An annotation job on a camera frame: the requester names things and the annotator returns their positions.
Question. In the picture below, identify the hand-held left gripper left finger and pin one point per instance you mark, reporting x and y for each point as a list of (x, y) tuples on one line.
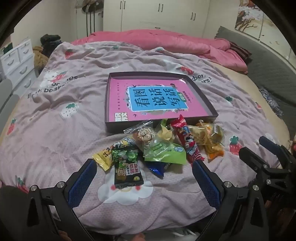
[(82, 183)]

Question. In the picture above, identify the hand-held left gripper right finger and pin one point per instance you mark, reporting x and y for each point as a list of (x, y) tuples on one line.
[(205, 185)]

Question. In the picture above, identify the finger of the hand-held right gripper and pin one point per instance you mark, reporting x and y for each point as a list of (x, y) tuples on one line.
[(252, 160), (272, 147)]

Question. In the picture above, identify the yellow stick snack packet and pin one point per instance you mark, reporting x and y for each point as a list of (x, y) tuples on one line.
[(103, 160)]

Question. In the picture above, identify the orange biscuit packet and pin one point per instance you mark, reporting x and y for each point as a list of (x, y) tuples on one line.
[(216, 153)]

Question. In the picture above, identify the small gold candy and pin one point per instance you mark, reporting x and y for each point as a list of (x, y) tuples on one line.
[(217, 133)]

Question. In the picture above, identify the black green snack packet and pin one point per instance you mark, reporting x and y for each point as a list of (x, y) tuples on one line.
[(127, 171)]

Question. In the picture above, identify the red stick snack packet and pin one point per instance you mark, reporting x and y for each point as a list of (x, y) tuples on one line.
[(187, 141)]

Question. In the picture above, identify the clear biscuit packet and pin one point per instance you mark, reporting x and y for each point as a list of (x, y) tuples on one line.
[(201, 136)]

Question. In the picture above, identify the blue cookie packet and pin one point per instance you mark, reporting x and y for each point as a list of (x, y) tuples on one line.
[(157, 169)]

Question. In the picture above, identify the green chips packet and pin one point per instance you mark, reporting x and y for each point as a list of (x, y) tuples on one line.
[(166, 150)]

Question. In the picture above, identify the dark shallow cardboard box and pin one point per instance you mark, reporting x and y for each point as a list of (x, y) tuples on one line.
[(115, 127)]

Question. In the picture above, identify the clear round cookie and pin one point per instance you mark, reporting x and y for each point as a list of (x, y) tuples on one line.
[(143, 136)]

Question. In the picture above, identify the blue patterned cloth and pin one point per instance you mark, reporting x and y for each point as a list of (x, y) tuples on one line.
[(270, 102)]

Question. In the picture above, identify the pink strawberry printed blanket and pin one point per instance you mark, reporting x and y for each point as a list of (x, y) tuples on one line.
[(69, 139)]

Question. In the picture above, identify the beige bed sheet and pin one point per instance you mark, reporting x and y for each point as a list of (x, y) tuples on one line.
[(242, 88)]

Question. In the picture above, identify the grey quilted headboard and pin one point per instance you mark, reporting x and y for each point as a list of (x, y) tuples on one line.
[(266, 62)]

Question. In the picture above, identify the pink book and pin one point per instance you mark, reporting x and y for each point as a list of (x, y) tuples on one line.
[(120, 97)]

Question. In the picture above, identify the dark striped pillow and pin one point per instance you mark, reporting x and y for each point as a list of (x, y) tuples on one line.
[(240, 52)]

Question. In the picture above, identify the brown plush blanket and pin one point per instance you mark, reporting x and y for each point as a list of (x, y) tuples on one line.
[(39, 58)]

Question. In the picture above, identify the white drawer unit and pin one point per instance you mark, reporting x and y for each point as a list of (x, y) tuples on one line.
[(18, 64)]

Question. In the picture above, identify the dark clothes pile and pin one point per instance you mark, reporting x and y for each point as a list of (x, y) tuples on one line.
[(49, 44)]

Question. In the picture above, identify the pink duvet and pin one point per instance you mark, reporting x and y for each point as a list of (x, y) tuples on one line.
[(161, 39)]

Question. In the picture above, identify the white wardrobe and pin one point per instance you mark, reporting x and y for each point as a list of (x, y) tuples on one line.
[(150, 14)]

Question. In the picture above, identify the tree wall painting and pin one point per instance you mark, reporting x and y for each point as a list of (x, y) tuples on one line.
[(252, 20)]

